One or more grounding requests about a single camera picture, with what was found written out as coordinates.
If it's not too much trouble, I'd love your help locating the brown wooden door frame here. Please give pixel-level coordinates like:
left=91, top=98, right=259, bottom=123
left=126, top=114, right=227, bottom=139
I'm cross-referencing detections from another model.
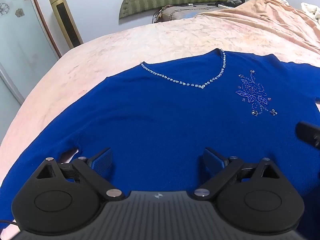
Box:
left=26, top=0, right=62, bottom=58

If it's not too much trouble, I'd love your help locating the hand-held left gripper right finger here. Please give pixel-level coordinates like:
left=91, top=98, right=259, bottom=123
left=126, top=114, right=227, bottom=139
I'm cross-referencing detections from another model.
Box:
left=194, top=148, right=283, bottom=201

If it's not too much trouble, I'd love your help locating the dark clothing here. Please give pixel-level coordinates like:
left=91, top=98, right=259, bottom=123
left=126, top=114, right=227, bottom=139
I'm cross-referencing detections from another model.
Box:
left=214, top=0, right=248, bottom=8

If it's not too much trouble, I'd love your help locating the pink floral bed sheet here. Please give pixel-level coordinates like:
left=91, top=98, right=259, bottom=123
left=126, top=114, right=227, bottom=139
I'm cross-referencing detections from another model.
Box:
left=0, top=17, right=320, bottom=180

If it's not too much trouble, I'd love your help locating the gold tower fan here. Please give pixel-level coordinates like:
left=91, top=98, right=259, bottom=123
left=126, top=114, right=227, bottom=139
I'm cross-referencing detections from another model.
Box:
left=47, top=0, right=84, bottom=49

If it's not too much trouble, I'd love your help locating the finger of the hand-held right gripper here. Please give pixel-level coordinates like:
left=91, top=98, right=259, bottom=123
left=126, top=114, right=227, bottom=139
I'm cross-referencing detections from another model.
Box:
left=295, top=121, right=320, bottom=148

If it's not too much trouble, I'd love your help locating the brown pillow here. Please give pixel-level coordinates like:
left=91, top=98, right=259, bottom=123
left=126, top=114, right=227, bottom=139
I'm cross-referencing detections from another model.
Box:
left=151, top=3, right=223, bottom=24

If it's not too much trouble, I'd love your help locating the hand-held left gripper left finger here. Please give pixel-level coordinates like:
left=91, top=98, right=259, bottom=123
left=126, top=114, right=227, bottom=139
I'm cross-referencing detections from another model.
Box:
left=37, top=148, right=123, bottom=202

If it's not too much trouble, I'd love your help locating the orange blanket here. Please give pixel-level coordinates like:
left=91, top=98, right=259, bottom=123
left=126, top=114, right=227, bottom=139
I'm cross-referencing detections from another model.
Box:
left=195, top=0, right=320, bottom=68

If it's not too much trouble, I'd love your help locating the blue beaded v-neck sweater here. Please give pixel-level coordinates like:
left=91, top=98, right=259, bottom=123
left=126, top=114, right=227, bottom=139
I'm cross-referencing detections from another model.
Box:
left=0, top=48, right=320, bottom=233

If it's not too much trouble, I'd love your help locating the cream crumpled cloth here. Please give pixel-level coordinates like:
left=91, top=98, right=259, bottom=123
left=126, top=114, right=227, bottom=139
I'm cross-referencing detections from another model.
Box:
left=301, top=2, right=320, bottom=26

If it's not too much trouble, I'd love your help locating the frosted glass flower door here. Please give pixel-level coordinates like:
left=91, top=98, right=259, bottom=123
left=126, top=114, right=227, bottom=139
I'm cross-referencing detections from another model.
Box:
left=0, top=0, right=60, bottom=107

